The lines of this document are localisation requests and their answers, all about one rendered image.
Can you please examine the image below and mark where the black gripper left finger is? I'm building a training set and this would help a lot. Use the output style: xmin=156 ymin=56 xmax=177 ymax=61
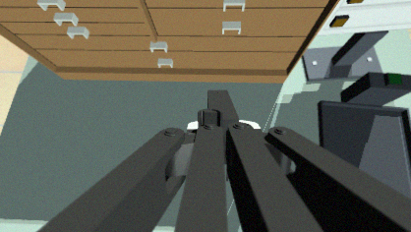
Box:
xmin=36 ymin=90 xmax=228 ymax=232

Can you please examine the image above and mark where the brown wooden chest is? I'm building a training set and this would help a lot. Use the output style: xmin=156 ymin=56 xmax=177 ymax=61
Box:
xmin=0 ymin=0 xmax=340 ymax=84

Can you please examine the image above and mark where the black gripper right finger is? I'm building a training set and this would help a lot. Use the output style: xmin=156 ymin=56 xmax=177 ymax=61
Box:
xmin=218 ymin=90 xmax=411 ymax=232

